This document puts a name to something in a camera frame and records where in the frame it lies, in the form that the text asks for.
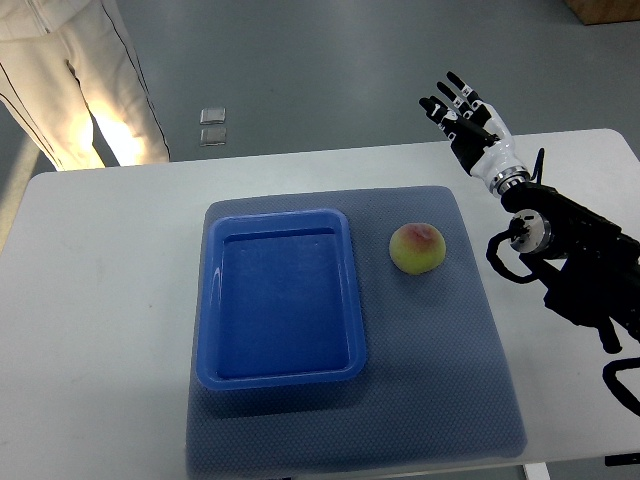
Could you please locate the brown cardboard box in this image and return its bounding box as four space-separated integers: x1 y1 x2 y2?
565 0 639 26

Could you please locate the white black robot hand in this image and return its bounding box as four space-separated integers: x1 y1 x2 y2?
419 71 531 197

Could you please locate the lower metal floor plate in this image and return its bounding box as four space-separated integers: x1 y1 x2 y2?
200 126 227 147

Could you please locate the person in beige clothes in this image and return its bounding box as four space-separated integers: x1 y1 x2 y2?
1 1 170 171

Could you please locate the grey blue table mat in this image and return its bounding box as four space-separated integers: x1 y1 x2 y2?
186 186 527 479

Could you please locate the metal floor plate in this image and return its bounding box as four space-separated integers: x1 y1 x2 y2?
200 107 226 125
200 126 227 147

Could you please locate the upper metal floor plate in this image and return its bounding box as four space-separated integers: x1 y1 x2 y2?
200 107 226 125

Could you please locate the green red peach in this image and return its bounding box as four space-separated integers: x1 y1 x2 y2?
388 223 446 275

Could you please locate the blue plastic tray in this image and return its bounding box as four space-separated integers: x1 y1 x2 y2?
194 209 367 392

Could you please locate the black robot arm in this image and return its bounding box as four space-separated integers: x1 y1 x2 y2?
486 154 639 355

